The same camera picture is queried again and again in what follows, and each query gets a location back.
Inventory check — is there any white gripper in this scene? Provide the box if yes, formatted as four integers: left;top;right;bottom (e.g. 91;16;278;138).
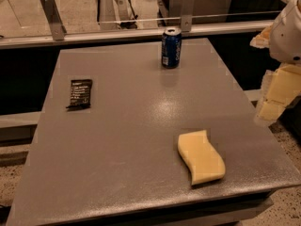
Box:
250;0;301;123

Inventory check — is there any black snack packet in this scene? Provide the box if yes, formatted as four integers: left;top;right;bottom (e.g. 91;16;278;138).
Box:
67;79;93;109

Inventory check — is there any left metal bracket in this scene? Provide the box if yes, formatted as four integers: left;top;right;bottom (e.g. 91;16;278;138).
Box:
40;0;67;40

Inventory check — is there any metal bracket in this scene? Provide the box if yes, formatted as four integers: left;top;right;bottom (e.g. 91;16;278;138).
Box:
181;0;195;32
40;0;67;40

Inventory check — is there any metal rail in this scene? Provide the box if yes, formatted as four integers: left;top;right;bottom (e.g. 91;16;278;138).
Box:
0;20;273;49

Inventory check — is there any yellow sponge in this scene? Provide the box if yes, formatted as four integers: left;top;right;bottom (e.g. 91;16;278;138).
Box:
178;130;226;186

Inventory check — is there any right metal bracket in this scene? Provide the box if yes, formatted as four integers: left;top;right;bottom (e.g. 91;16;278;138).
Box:
181;0;195;32

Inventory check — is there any blue pepsi can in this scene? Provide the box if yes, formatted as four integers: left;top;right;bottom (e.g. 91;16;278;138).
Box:
161;27;182;69

